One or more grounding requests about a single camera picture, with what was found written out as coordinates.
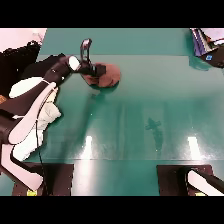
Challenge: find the black cable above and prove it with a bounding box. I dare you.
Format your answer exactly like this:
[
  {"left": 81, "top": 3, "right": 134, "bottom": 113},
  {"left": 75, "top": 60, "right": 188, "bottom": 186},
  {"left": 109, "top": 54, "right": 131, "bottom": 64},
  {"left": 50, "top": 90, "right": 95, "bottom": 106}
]
[{"left": 34, "top": 109, "right": 48, "bottom": 197}]

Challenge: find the black garment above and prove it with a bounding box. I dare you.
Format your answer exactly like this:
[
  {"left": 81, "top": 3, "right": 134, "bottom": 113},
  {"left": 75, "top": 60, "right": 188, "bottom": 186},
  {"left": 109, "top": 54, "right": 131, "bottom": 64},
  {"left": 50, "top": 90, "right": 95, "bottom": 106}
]
[
  {"left": 199, "top": 44, "right": 224, "bottom": 70},
  {"left": 0, "top": 40, "right": 66, "bottom": 100}
]

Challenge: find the brown garment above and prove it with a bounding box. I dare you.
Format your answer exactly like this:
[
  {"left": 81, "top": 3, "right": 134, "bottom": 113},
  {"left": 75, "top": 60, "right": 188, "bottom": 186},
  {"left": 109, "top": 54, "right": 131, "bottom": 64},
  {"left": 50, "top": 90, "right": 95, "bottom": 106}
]
[{"left": 81, "top": 62, "right": 122, "bottom": 90}]

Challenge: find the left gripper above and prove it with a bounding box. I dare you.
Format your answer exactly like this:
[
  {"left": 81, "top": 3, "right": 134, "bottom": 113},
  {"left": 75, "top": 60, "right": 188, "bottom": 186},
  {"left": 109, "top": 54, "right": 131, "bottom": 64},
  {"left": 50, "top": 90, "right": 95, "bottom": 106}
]
[{"left": 79, "top": 62, "right": 107, "bottom": 79}]

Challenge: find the white garment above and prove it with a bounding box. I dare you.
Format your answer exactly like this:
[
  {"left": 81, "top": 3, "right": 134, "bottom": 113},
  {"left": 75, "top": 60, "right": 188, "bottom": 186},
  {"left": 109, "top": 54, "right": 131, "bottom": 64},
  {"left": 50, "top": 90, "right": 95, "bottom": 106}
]
[{"left": 13, "top": 87, "right": 63, "bottom": 163}]

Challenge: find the striped garment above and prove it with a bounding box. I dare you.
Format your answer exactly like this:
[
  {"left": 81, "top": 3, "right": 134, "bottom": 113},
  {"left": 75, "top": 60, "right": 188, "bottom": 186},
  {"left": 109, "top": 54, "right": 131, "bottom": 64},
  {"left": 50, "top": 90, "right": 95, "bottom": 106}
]
[{"left": 189, "top": 28, "right": 221, "bottom": 58}]

